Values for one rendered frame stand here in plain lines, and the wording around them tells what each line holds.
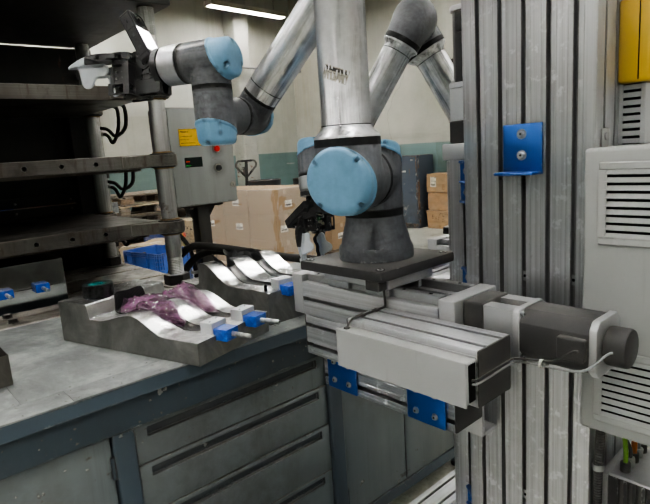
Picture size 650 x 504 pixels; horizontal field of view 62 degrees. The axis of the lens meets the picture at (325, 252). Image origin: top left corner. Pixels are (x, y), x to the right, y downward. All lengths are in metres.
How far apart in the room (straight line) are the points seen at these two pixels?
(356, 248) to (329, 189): 0.18
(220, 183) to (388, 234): 1.43
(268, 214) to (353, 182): 4.64
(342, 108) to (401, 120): 8.31
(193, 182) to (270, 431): 1.15
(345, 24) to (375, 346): 0.52
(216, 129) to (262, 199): 4.52
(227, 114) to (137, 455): 0.80
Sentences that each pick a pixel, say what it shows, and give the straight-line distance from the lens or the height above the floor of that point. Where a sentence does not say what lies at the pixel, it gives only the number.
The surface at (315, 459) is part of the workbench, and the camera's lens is 1.74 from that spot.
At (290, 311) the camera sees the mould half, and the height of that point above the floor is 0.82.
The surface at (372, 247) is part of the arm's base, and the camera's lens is 1.05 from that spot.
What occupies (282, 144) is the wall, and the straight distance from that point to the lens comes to 10.59.
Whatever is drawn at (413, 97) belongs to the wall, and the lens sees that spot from 9.11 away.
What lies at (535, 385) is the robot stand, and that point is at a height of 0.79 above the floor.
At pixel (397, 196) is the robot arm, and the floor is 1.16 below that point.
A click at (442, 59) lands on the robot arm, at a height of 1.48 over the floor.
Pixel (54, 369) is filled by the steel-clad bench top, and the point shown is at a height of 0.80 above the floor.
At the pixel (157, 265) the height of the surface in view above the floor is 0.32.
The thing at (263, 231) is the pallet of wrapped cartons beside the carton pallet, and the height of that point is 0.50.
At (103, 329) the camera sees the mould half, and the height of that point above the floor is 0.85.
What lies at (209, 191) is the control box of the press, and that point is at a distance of 2.36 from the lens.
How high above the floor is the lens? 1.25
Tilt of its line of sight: 10 degrees down
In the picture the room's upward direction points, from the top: 4 degrees counter-clockwise
